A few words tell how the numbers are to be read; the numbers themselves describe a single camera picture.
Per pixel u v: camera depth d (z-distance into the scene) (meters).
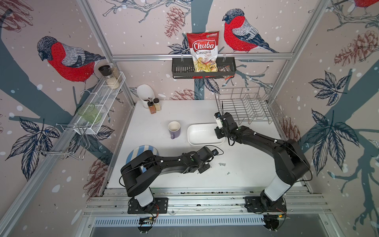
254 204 0.73
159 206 0.73
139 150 0.95
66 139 0.59
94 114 0.65
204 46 0.80
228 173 0.84
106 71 0.79
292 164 0.46
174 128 0.98
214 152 0.76
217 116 0.82
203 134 1.04
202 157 0.68
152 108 1.11
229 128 0.71
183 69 0.95
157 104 1.11
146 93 1.14
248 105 1.13
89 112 0.69
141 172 0.47
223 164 0.88
